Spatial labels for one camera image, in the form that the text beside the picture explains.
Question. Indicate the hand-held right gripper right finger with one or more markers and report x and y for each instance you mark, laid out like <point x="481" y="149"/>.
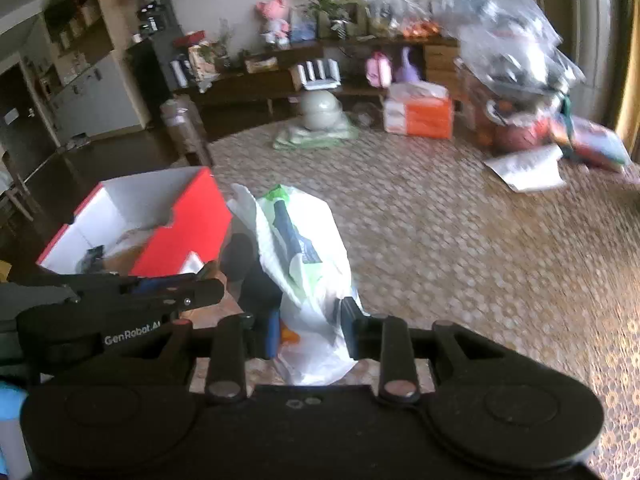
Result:
<point x="350" y="325"/>

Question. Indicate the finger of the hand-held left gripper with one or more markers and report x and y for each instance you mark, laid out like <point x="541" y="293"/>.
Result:
<point x="100" y="325"/>
<point x="165" y="275"/>

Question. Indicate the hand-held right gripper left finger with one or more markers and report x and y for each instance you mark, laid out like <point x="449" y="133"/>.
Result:
<point x="272" y="332"/>

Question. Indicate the red cardboard box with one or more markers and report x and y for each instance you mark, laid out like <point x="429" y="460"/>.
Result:
<point x="190" y="230"/>

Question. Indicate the white printed plastic bag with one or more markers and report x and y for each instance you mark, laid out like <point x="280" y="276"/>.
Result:
<point x="310" y="270"/>

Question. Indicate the black rounded object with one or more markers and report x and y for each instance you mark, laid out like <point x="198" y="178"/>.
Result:
<point x="242" y="257"/>

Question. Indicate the lace tablecloth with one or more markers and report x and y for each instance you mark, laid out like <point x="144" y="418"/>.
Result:
<point x="450" y="260"/>

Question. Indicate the green folded cloth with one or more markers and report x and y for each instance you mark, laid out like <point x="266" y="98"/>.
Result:
<point x="300" y="139"/>

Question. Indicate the black cabinet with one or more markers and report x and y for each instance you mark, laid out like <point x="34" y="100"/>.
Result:
<point x="150" y="70"/>

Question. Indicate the wooden television cabinet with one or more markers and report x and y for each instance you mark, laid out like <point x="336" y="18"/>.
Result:
<point x="250" y="87"/>

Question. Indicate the green lidded bowl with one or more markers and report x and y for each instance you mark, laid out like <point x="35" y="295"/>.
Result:
<point x="320" y="110"/>

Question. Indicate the orange white tissue box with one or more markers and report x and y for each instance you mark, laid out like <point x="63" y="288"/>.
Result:
<point x="417" y="112"/>

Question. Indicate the white paper bag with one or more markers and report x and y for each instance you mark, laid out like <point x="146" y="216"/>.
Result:
<point x="530" y="167"/>

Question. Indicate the white router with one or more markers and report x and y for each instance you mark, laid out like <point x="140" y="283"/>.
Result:
<point x="316" y="76"/>

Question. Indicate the pink lunch box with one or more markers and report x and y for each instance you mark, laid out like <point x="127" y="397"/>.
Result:
<point x="378" y="70"/>

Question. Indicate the black coffee machine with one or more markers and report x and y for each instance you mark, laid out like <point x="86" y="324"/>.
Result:
<point x="155" y="15"/>

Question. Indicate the pink plush doll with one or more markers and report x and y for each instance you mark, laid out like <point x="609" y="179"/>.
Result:
<point x="274" y="22"/>

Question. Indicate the colourful flat packets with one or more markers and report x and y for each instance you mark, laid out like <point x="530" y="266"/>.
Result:
<point x="597" y="145"/>

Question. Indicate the pile of clear plastic bags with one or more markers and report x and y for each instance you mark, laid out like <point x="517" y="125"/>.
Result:
<point x="515" y="60"/>

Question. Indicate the yellow curtain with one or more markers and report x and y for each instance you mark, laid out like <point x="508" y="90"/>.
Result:
<point x="630" y="115"/>

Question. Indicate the wall shelf unit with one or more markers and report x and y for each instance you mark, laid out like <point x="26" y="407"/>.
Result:
<point x="80" y="30"/>

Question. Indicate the blue picture frame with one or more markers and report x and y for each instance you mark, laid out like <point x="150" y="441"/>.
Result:
<point x="303" y="26"/>

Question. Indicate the wooden photo frame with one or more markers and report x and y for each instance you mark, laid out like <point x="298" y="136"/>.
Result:
<point x="345" y="20"/>

